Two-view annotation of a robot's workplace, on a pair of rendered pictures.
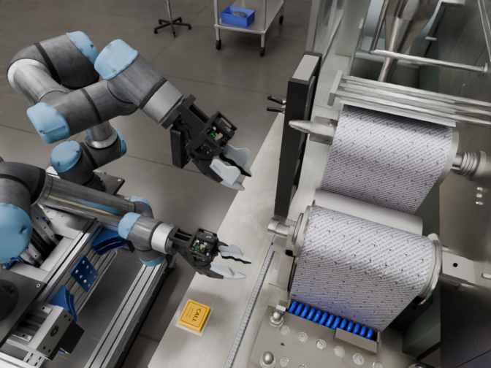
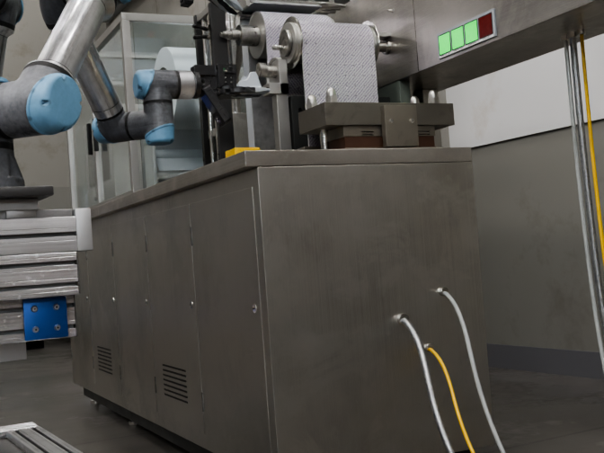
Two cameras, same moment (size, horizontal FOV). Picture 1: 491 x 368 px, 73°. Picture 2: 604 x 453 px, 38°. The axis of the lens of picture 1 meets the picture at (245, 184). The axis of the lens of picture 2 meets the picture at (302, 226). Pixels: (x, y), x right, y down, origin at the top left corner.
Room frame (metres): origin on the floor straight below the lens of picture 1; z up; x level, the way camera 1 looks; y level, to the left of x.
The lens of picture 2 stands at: (-1.32, 1.69, 0.64)
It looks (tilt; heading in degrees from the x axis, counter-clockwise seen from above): 2 degrees up; 314
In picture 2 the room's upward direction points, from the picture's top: 4 degrees counter-clockwise
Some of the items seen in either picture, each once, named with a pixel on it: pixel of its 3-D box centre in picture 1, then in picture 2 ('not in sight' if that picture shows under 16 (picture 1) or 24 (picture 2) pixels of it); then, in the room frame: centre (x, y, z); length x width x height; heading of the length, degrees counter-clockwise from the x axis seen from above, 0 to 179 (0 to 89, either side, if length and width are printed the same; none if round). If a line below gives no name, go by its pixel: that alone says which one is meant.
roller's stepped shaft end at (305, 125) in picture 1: (300, 125); (229, 34); (0.67, -0.14, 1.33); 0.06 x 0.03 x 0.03; 69
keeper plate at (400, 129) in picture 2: not in sight; (400, 126); (0.09, -0.20, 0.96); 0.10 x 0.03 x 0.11; 69
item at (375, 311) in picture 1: (341, 300); (341, 87); (0.30, -0.22, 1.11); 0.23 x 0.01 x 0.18; 69
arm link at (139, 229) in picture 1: (142, 230); (155, 85); (0.50, 0.28, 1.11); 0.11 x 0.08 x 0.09; 69
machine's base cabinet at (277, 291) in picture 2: not in sight; (215, 317); (1.26, -0.51, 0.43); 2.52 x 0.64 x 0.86; 159
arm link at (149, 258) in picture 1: (148, 244); (153, 123); (0.51, 0.29, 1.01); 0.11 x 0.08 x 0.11; 24
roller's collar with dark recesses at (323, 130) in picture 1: (324, 131); (247, 35); (0.65, -0.20, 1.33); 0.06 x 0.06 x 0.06; 69
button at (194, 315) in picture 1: (194, 315); (242, 154); (0.34, 0.15, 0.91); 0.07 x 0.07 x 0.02; 69
